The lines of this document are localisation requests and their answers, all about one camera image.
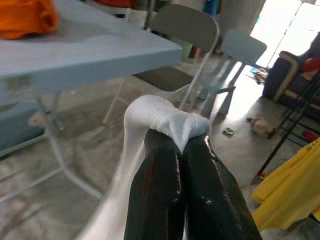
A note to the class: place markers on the small green toy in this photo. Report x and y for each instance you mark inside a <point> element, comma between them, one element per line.
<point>228,131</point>

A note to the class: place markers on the pale blue box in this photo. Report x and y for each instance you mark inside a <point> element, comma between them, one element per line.
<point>15,130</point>

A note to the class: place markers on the purple armchair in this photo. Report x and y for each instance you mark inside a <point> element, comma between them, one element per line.
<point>275,75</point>

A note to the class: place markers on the brown plush toy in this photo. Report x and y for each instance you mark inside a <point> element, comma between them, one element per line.
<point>261,126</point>

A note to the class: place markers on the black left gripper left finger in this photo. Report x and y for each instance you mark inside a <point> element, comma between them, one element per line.
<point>155,195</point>

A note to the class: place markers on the yellow shirt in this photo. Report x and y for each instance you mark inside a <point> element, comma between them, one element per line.
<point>295,195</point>

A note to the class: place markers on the orange shirt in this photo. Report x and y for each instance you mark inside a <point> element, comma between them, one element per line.
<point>25,17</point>

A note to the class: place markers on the white folding table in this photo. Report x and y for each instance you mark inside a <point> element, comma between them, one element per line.
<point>75,57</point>

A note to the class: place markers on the white shirt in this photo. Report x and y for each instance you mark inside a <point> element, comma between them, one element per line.
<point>150,112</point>

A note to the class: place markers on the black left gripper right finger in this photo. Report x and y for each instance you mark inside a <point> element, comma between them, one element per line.
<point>215,200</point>

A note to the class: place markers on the grey folding chair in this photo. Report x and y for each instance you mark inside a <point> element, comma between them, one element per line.
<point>185,25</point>

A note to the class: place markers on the pale blue child chair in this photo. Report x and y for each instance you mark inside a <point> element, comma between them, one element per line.
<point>242,47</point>

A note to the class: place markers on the black drying rack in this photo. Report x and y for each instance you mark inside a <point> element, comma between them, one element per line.
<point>273,155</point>

